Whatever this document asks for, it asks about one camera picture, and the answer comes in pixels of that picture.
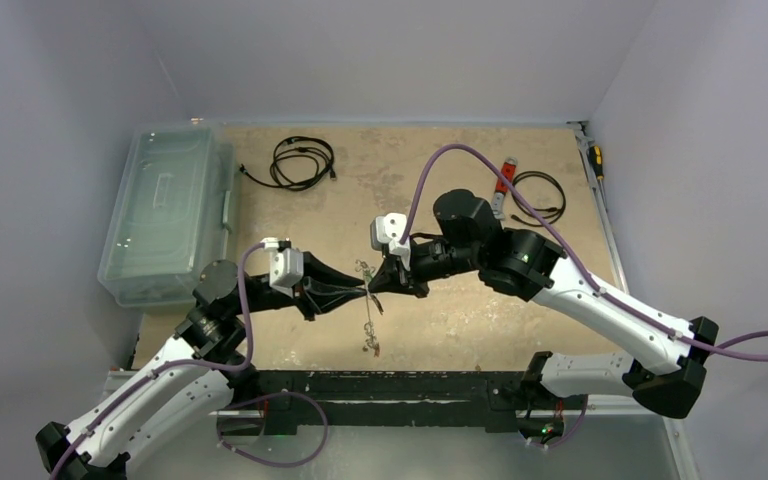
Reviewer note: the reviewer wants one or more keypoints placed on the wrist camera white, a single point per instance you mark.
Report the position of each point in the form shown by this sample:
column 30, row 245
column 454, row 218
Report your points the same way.
column 386, row 232
column 286, row 264

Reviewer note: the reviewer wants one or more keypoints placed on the clear plastic storage bin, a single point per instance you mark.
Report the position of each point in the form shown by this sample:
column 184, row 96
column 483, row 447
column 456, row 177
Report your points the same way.
column 171, row 217

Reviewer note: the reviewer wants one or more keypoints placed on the black fob key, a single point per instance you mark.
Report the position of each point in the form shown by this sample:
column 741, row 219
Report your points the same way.
column 377, row 304

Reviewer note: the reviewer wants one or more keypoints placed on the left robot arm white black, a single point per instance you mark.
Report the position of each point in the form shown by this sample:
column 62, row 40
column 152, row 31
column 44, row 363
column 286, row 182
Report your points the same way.
column 197, row 370

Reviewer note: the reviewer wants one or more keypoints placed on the yellow black screwdriver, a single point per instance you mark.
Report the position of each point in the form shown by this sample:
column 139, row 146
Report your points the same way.
column 595, row 159

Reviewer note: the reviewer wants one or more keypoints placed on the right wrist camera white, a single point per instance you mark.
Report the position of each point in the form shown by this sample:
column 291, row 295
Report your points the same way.
column 386, row 232

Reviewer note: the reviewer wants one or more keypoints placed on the aluminium frame rail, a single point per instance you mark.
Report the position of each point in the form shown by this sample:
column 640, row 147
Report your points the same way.
column 462, row 325

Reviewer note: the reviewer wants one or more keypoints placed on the red handled adjustable wrench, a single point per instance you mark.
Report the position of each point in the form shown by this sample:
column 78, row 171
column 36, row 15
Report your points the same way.
column 508, row 170

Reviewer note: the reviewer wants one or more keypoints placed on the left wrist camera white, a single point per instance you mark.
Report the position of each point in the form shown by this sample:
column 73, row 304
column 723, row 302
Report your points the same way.
column 286, row 264

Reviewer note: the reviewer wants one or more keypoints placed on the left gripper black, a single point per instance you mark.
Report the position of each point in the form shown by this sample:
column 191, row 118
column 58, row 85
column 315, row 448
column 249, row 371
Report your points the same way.
column 311, row 296

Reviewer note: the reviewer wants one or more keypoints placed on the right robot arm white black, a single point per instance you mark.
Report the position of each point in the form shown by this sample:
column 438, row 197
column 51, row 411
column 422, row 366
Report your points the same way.
column 656, row 364

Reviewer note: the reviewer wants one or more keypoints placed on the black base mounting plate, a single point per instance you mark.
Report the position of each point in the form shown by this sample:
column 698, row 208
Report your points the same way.
column 495, row 401

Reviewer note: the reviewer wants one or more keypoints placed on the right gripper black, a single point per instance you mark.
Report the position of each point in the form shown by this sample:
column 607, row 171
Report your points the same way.
column 416, row 280

